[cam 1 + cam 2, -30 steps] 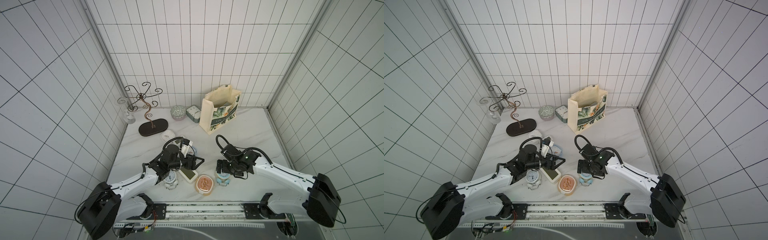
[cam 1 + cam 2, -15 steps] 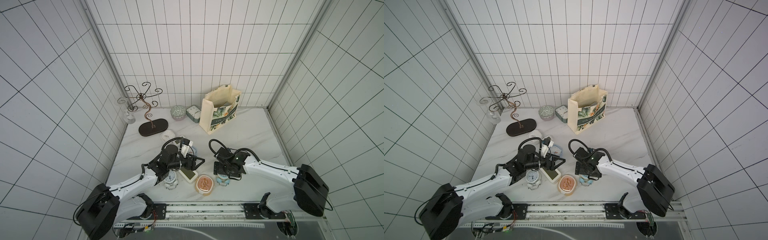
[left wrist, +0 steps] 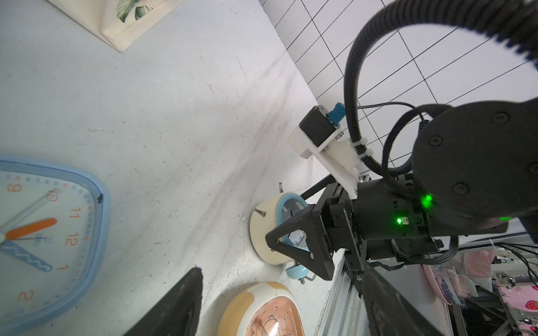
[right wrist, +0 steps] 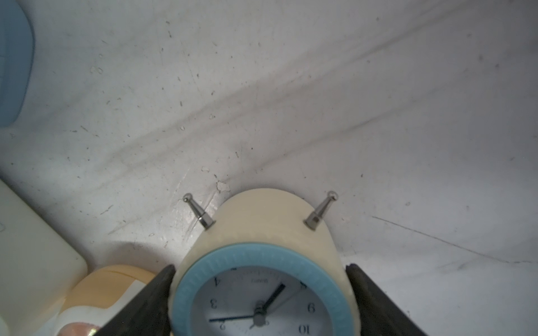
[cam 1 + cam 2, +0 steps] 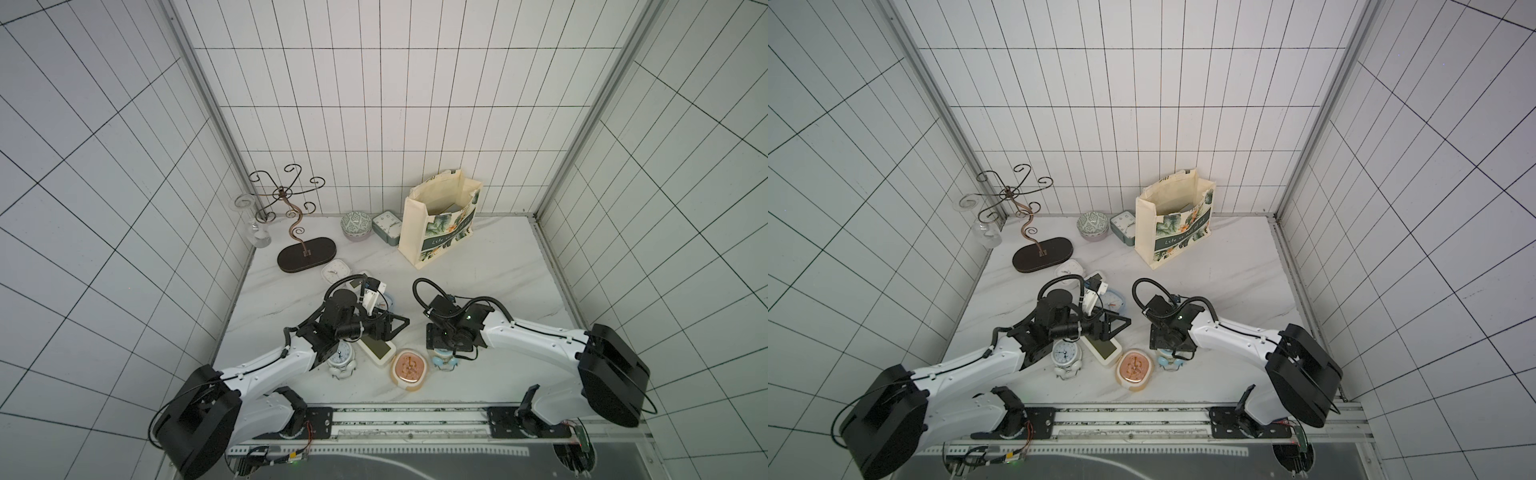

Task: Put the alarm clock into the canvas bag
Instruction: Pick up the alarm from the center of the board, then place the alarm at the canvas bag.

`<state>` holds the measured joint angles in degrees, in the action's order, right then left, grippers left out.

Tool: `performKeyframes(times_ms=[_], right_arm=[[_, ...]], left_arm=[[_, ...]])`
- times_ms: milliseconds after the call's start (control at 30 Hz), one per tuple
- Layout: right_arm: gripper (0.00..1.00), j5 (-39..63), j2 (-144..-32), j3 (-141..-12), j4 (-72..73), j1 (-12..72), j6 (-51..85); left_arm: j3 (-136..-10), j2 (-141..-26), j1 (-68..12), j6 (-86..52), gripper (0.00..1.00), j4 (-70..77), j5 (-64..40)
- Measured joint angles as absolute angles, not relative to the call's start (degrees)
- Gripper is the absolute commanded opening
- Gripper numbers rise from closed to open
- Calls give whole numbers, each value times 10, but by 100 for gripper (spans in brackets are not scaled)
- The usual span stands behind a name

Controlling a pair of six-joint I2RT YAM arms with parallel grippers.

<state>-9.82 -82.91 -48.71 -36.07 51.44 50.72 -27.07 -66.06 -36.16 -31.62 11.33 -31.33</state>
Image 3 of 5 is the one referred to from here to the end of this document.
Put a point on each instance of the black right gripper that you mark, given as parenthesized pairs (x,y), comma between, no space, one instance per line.
(379,229)

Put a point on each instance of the blue square alarm clock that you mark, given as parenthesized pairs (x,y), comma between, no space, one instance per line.
(55,223)

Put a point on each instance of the floral canvas tote bag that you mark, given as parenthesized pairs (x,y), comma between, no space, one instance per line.
(117,22)

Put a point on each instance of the orange cream round clock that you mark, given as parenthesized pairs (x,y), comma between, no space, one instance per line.
(267,308)

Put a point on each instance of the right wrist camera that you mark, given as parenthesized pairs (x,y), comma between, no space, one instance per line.
(322,134)

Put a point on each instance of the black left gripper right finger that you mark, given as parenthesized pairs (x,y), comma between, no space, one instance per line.
(401,303)

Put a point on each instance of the aluminium mounting rail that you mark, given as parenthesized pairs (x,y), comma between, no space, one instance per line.
(344,312)

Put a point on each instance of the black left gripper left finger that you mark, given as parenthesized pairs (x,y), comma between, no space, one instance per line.
(178,312)

